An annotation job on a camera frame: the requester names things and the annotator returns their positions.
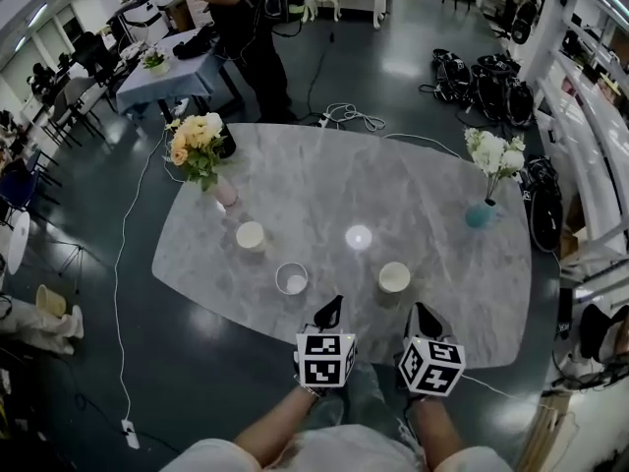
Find person's white t-shirt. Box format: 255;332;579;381
159;423;517;472

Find white metal rack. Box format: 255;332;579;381
535;0;629;274

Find cream waste bin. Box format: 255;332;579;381
36;284;68;319

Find small potted plant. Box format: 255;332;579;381
140;45;172;76

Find long white cable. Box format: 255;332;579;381
113;130;171;422

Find black white-printed floor bag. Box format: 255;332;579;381
520;154;564;254

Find table with blue cloth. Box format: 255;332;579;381
115;29;245;125

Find white patterned cup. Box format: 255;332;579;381
274;262;310;295

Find white round side table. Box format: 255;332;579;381
7;211;107;294

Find small black container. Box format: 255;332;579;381
218;123;238;159

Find cream paper cup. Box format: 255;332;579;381
235;221;269;254
377;261;412;295

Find person's right forearm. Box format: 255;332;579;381
407;395;466;461

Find pile of black backpacks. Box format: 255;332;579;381
417;46;537;130

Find white machine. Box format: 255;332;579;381
110;0;191;43

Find yellow flower bouquet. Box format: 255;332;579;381
163;112;232;192

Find blue chair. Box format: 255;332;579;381
0;157;63;225

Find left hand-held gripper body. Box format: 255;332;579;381
294;331;359;389

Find coiled white cable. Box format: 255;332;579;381
321;103;387;132

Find black equipment bundle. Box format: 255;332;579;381
172;26;220;61

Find white flower bouquet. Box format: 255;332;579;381
464;126;527;201

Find person's left forearm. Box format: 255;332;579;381
235;385;320;466

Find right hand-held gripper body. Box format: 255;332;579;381
396;336;467;397

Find person's blue jeans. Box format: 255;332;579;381
299;361;419;442

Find pink vase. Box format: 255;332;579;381
209;174;241;208

